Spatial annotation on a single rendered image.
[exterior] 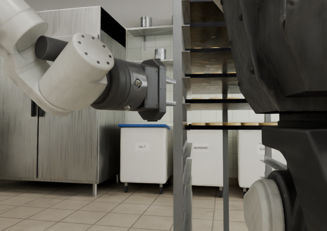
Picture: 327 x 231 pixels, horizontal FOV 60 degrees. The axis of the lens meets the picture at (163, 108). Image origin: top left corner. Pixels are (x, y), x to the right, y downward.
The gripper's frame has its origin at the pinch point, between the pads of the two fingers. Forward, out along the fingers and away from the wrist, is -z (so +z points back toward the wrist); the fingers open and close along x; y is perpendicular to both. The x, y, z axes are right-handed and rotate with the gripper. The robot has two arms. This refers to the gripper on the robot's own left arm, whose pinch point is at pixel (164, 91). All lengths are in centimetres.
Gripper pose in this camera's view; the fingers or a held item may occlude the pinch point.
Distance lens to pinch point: 60.0
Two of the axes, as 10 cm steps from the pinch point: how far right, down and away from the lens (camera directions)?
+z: -5.9, -0.4, -8.1
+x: 0.0, -10.0, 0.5
